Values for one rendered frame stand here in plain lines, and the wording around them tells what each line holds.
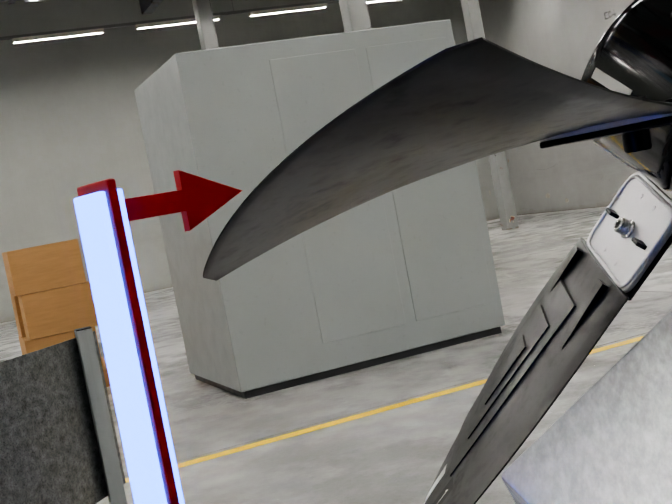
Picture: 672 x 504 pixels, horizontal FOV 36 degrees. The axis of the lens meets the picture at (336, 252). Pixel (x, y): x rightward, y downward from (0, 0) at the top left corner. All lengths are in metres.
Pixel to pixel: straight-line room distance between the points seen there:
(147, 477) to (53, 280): 8.14
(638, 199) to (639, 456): 0.22
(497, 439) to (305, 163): 0.32
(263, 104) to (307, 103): 0.30
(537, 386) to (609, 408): 0.13
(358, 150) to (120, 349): 0.14
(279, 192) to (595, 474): 0.23
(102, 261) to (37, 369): 2.10
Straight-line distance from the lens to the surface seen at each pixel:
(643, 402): 0.58
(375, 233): 6.96
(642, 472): 0.57
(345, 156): 0.45
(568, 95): 0.47
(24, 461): 2.43
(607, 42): 0.68
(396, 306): 7.03
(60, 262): 8.53
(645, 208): 0.71
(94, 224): 0.38
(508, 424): 0.71
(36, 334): 8.53
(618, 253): 0.71
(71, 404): 2.57
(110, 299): 0.38
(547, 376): 0.70
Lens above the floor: 1.17
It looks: 3 degrees down
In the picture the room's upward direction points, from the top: 11 degrees counter-clockwise
